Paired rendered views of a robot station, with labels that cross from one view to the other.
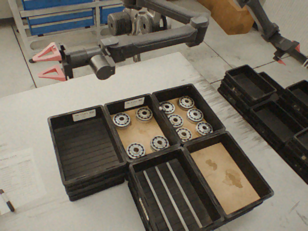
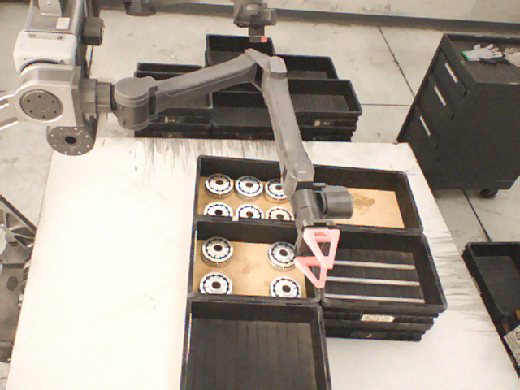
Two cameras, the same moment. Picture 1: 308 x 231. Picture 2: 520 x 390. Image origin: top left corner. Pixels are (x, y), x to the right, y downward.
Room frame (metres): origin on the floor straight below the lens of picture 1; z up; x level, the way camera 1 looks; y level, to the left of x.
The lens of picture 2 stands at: (0.42, 0.97, 2.26)
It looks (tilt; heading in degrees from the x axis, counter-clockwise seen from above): 47 degrees down; 294
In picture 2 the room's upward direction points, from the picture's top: 11 degrees clockwise
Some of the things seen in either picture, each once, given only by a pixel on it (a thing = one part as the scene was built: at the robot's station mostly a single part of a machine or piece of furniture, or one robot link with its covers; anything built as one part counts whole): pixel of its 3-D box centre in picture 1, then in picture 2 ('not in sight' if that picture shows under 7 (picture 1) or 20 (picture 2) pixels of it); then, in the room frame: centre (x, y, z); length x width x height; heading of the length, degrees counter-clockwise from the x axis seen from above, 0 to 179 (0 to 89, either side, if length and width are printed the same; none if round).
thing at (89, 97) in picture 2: not in sight; (93, 97); (1.20, 0.26, 1.45); 0.09 x 0.08 x 0.12; 129
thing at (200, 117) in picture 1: (195, 114); (249, 186); (1.00, -0.25, 0.86); 0.10 x 0.10 x 0.01
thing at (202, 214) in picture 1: (172, 195); (370, 275); (0.46, -0.16, 0.87); 0.40 x 0.30 x 0.11; 34
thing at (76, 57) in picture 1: (74, 58); (311, 228); (0.59, 0.29, 1.45); 0.07 x 0.07 x 0.10; 40
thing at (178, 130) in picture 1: (183, 134); (279, 218); (0.83, -0.19, 0.86); 0.10 x 0.10 x 0.01
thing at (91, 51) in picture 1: (93, 56); (308, 206); (0.62, 0.24, 1.45); 0.07 x 0.07 x 0.06; 40
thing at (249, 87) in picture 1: (240, 97); (171, 123); (1.79, -0.81, 0.37); 0.40 x 0.30 x 0.45; 39
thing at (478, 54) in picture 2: not in sight; (483, 52); (0.55, -1.87, 0.88); 0.25 x 0.19 x 0.03; 39
